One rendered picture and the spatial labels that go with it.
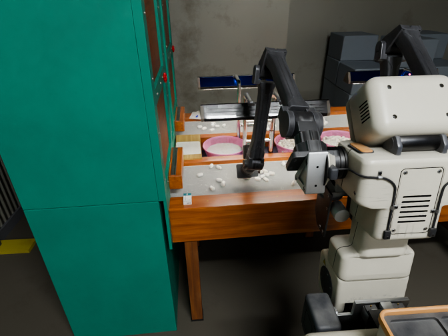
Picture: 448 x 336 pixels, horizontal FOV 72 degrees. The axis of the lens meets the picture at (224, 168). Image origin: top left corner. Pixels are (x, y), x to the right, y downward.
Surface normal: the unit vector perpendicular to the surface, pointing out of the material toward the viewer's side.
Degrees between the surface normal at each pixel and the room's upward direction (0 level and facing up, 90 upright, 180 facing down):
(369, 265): 82
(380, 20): 90
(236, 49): 90
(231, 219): 90
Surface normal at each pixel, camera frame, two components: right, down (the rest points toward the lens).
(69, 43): 0.10, 0.49
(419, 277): -0.01, -0.87
